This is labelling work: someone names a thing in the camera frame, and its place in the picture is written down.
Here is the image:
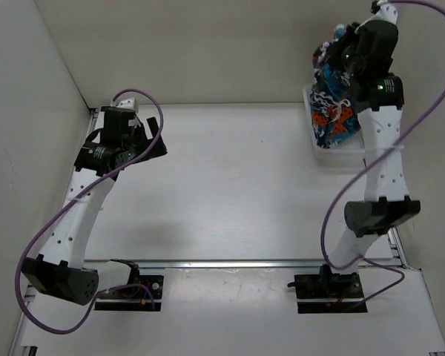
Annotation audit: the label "white perforated plastic basket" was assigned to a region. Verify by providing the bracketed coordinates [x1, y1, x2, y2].
[303, 85, 365, 172]

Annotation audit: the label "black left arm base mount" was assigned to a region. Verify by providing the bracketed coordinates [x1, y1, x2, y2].
[94, 274, 164, 312]

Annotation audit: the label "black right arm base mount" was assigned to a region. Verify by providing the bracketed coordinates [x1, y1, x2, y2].
[287, 273, 368, 314]

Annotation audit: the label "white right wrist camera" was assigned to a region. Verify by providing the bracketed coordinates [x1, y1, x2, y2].
[371, 0, 399, 25]

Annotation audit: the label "aluminium right frame rail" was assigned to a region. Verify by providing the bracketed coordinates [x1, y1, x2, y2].
[388, 228, 445, 355]

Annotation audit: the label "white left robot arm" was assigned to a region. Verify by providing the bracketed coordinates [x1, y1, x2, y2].
[21, 107, 168, 306]

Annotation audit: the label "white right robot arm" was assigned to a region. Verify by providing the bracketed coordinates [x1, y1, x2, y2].
[318, 19, 421, 297]

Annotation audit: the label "colourful patterned shorts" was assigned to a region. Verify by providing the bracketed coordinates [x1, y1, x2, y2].
[309, 24, 360, 149]

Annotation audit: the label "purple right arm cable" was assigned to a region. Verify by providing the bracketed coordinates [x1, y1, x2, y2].
[291, 0, 445, 313]

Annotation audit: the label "aluminium left frame rail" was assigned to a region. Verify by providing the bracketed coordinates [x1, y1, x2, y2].
[7, 106, 99, 356]

